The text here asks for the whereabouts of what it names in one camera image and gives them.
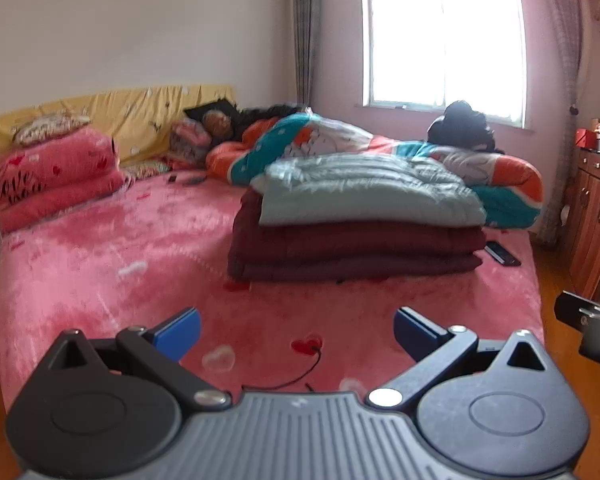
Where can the pink patterned pillow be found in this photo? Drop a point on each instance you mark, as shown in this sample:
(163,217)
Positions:
(187,142)

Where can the wooden cabinet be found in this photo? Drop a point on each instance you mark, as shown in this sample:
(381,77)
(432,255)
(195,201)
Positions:
(592,220)

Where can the beige patterned pillow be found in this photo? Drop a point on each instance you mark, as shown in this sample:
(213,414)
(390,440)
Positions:
(45,127)

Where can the black clothes pile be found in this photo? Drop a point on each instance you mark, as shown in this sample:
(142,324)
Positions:
(460,127)

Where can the red box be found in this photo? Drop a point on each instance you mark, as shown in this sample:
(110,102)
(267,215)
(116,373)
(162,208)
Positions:
(585,138)

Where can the pink folded blanket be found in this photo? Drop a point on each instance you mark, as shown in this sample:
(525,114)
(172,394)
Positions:
(55,185)

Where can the dark remote control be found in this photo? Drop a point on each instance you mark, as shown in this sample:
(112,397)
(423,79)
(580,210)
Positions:
(193,180)

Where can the light grey down jacket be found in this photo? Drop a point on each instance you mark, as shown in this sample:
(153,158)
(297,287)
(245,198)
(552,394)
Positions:
(370,190)

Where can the grey checked curtain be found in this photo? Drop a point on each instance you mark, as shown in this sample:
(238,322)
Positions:
(565,60)
(305,35)

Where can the bright window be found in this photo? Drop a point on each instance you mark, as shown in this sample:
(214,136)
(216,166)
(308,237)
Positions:
(445,40)

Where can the smartphone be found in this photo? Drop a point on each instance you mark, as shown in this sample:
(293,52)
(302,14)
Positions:
(502,253)

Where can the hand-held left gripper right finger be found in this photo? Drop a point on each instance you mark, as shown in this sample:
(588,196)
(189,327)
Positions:
(411,332)

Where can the maroon folded quilt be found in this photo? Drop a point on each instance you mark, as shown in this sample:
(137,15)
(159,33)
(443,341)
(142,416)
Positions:
(355,240)

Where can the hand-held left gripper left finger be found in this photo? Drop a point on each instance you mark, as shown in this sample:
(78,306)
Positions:
(180,334)

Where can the bed with pink fleece blanket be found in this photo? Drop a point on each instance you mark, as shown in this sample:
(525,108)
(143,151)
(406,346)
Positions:
(130,240)

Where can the teal and orange quilt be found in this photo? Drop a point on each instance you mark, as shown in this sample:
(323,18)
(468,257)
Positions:
(280,145)

